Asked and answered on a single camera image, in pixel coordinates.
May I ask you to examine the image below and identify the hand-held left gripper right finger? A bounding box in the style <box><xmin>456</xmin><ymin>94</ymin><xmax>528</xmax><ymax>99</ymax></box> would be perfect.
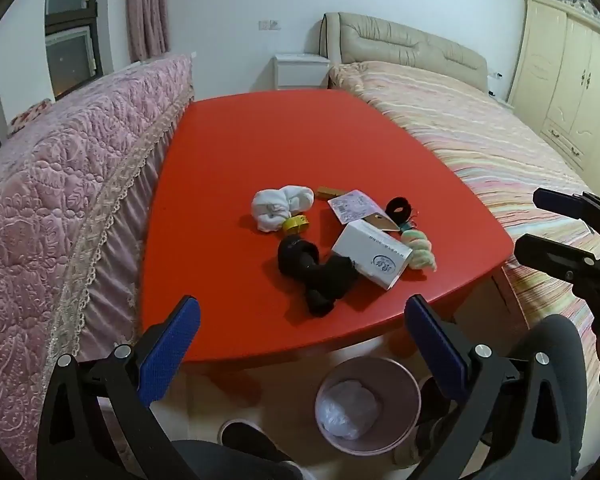
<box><xmin>404</xmin><ymin>294</ymin><xmax>576</xmax><ymax>480</ymax></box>

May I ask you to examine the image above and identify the white nightstand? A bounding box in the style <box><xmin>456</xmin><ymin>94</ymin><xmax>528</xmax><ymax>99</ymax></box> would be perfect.
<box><xmin>272</xmin><ymin>52</ymin><xmax>331</xmax><ymax>92</ymax></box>

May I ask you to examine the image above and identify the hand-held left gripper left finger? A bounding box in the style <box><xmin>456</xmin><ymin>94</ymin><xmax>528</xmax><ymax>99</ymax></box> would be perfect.
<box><xmin>36</xmin><ymin>295</ymin><xmax>202</xmax><ymax>480</ymax></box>

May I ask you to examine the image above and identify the yellow tape roll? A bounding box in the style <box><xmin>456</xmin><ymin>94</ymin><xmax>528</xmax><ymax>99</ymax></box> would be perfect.
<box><xmin>281</xmin><ymin>214</ymin><xmax>311</xmax><ymax>236</ymax></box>

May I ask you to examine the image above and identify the white cardboard box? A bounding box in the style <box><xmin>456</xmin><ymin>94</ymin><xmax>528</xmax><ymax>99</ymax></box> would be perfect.
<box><xmin>331</xmin><ymin>220</ymin><xmax>413</xmax><ymax>291</ymax></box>

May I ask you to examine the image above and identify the pink curtain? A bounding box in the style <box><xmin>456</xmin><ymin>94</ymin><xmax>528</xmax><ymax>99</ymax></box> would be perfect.
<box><xmin>126</xmin><ymin>0</ymin><xmax>171</xmax><ymax>63</ymax></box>

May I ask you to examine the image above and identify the dark framed window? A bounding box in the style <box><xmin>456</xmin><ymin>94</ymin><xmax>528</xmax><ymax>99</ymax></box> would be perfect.
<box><xmin>0</xmin><ymin>0</ymin><xmax>106</xmax><ymax>161</ymax></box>

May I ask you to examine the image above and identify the bed with striped cover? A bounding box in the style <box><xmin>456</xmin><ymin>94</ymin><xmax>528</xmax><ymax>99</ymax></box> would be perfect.
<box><xmin>327</xmin><ymin>60</ymin><xmax>600</xmax><ymax>411</ymax></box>

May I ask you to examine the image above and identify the pink trash bin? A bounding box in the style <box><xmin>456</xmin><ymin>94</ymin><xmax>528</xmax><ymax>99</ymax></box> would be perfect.
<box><xmin>315</xmin><ymin>357</ymin><xmax>422</xmax><ymax>456</ymax></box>

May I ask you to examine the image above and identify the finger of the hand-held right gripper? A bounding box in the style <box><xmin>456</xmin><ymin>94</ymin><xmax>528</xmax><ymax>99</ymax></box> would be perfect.
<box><xmin>532</xmin><ymin>187</ymin><xmax>600</xmax><ymax>233</ymax></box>
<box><xmin>514</xmin><ymin>232</ymin><xmax>600</xmax><ymax>291</ymax></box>

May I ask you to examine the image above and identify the red floral cushion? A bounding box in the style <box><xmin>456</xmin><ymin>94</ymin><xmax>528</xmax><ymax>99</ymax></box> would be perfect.
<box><xmin>7</xmin><ymin>100</ymin><xmax>56</xmax><ymax>136</ymax></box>

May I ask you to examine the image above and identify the pink slipper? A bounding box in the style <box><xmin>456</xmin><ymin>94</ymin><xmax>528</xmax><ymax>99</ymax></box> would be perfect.
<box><xmin>217</xmin><ymin>419</ymin><xmax>267</xmax><ymax>447</ymax></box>

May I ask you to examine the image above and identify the white sock ball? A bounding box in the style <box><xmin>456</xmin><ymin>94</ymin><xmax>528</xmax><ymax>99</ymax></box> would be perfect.
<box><xmin>251</xmin><ymin>185</ymin><xmax>315</xmax><ymax>233</ymax></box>

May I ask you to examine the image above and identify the person's left leg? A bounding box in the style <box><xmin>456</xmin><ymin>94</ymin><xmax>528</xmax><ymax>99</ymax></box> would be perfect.
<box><xmin>170</xmin><ymin>439</ymin><xmax>306</xmax><ymax>480</ymax></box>

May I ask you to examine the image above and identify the pink cartoon printed card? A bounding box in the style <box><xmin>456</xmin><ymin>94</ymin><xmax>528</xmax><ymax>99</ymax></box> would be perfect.
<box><xmin>327</xmin><ymin>189</ymin><xmax>383</xmax><ymax>225</ymax></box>

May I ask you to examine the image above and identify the brown paper tag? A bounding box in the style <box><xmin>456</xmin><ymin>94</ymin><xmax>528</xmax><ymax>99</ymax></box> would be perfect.
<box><xmin>362</xmin><ymin>211</ymin><xmax>402</xmax><ymax>233</ymax></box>

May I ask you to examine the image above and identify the black hair tie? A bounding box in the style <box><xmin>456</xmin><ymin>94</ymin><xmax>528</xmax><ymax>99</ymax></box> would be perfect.
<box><xmin>385</xmin><ymin>197</ymin><xmax>415</xmax><ymax>223</ymax></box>

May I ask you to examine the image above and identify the red table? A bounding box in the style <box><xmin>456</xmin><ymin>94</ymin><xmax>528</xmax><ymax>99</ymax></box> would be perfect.
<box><xmin>140</xmin><ymin>89</ymin><xmax>516</xmax><ymax>367</ymax></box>

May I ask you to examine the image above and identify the beige padded headboard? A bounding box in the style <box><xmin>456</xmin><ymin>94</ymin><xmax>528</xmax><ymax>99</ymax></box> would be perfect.
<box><xmin>321</xmin><ymin>11</ymin><xmax>488</xmax><ymax>92</ymax></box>

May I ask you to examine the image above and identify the cream wardrobe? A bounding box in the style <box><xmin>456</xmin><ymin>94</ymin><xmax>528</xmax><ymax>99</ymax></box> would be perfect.
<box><xmin>507</xmin><ymin>0</ymin><xmax>600</xmax><ymax>176</ymax></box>

